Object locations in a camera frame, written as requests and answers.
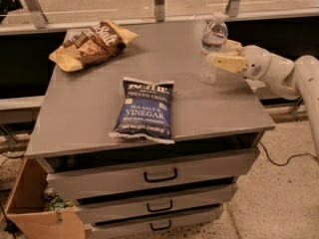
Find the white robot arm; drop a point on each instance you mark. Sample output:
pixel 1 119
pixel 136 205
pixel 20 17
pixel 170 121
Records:
pixel 283 77

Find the metal window frame rail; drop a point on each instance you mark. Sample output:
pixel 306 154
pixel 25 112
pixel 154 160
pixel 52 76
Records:
pixel 36 16

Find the clear plastic water bottle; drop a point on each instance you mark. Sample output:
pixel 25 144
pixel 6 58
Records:
pixel 213 39

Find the middle grey drawer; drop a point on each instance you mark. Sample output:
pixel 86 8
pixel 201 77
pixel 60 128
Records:
pixel 152 202

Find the metal can in box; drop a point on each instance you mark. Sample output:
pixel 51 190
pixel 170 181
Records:
pixel 49 193

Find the grey drawer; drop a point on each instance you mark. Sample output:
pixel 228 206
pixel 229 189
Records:
pixel 107 180
pixel 160 222
pixel 152 202

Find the green package in box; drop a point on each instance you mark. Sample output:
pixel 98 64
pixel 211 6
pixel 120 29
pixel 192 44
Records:
pixel 58 203

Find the blue potato chips bag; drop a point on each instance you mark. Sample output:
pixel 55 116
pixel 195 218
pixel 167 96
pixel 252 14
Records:
pixel 146 111

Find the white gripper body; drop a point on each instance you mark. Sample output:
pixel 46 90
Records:
pixel 255 64

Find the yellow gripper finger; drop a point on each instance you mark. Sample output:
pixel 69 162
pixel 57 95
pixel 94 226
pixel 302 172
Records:
pixel 231 46
pixel 232 64

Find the bottom grey drawer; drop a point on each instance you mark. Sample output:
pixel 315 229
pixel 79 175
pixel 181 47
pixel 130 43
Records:
pixel 160 222

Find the dark object top left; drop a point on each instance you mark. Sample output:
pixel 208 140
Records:
pixel 8 5

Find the top grey drawer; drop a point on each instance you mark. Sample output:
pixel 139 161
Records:
pixel 107 180

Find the grey drawer cabinet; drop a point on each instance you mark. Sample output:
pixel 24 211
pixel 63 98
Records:
pixel 140 144

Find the open cardboard box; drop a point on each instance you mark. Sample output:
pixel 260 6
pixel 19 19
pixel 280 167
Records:
pixel 29 211

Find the brown and yellow chips bag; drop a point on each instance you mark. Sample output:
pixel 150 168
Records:
pixel 92 47

